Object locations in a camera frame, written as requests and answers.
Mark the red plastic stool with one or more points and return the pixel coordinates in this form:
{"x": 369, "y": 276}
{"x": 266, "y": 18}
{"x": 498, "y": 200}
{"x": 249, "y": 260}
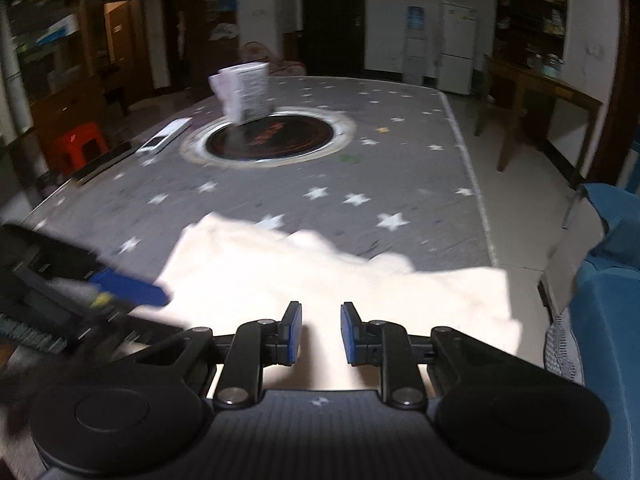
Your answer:
{"x": 76, "y": 148}

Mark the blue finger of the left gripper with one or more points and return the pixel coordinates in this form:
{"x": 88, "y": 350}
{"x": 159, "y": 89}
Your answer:
{"x": 130, "y": 288}

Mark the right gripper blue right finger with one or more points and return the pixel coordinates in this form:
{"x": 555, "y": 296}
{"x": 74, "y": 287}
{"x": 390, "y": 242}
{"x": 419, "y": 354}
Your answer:
{"x": 386, "y": 346}

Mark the white remote control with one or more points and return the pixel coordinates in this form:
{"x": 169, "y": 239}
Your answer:
{"x": 161, "y": 139}

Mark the shelf cabinet with boxes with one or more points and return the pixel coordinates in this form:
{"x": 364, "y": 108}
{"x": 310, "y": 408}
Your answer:
{"x": 36, "y": 41}

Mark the black flat tablet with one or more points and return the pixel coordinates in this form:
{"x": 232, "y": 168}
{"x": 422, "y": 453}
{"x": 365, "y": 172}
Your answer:
{"x": 103, "y": 162}

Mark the white paper-wrapped package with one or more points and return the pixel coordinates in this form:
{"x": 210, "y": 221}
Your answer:
{"x": 243, "y": 92}

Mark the round induction cooktop inset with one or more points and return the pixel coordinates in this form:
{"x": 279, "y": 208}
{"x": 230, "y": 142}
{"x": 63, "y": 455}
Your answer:
{"x": 289, "y": 135}

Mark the water dispenser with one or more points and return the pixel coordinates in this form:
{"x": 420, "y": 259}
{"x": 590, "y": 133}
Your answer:
{"x": 414, "y": 53}

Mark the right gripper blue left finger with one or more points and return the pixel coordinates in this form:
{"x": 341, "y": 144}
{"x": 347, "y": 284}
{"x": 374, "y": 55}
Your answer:
{"x": 253, "y": 347}

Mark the grey star-pattern table cover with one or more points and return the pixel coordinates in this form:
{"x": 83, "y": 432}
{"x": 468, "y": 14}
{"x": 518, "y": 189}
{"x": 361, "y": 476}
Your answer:
{"x": 403, "y": 184}

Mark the cream white garment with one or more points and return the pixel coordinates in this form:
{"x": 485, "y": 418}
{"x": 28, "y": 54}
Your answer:
{"x": 223, "y": 273}

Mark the white refrigerator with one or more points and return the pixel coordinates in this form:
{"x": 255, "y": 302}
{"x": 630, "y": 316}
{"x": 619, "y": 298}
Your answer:
{"x": 457, "y": 53}

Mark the wooden side table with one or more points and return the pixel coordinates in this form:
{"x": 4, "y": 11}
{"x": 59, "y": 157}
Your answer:
{"x": 533, "y": 104}

